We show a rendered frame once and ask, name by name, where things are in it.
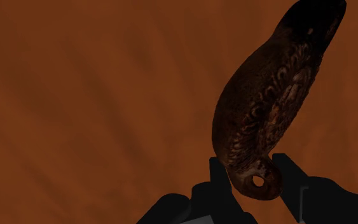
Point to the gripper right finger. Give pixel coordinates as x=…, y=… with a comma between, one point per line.
x=321, y=198

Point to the brown patterned ceramic jug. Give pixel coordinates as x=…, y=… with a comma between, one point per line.
x=268, y=102

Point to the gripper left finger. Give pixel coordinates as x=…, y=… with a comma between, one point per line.
x=216, y=198

